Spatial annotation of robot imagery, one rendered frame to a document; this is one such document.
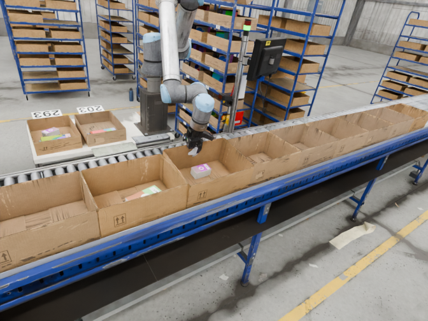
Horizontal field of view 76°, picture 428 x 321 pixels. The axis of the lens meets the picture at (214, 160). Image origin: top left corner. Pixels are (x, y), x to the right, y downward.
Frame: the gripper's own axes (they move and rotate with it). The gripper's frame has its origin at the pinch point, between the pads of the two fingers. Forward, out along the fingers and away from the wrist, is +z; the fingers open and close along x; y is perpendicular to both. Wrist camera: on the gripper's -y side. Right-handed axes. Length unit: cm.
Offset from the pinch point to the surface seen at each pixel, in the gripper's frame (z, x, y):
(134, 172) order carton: 3.8, 0.2, 34.4
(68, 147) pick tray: 41, -66, 54
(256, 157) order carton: 10.7, 6.2, -47.9
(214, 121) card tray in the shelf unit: 69, -99, -96
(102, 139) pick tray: 39, -67, 31
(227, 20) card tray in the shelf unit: -29, -123, -96
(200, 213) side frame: 0.7, 36.2, 15.7
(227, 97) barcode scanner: 10, -60, -67
